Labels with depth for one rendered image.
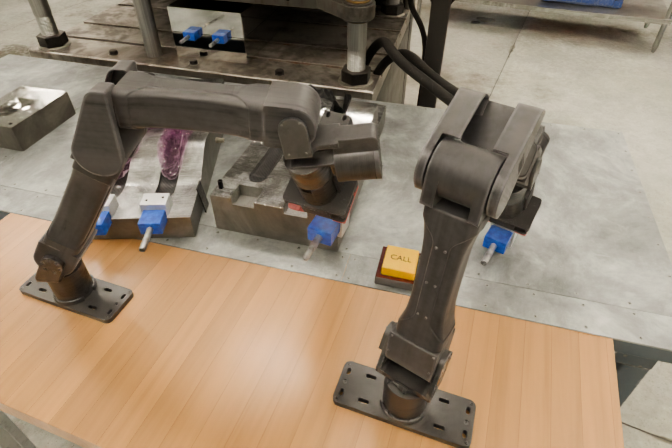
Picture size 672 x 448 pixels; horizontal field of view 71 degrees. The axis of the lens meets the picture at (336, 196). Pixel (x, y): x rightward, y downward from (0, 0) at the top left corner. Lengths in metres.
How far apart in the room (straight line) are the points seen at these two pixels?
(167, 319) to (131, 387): 0.12
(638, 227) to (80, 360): 1.08
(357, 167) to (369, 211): 0.43
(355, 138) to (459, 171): 0.16
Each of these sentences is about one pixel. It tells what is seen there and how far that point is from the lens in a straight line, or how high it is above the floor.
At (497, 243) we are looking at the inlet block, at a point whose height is 0.84.
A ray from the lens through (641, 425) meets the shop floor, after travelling 1.88.
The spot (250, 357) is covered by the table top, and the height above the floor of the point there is 0.80.
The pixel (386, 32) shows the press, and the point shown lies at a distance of 2.00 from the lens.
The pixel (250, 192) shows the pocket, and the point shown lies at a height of 0.87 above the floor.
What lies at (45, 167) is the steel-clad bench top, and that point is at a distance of 1.35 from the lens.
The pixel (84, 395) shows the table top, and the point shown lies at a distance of 0.85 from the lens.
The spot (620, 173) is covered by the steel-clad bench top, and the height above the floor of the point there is 0.80.
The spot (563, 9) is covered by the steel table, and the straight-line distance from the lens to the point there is 4.38.
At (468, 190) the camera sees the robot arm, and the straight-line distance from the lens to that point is 0.48.
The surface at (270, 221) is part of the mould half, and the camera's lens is 0.93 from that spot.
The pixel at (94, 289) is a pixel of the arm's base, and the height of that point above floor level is 0.81.
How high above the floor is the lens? 1.47
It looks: 39 degrees down
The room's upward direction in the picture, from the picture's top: straight up
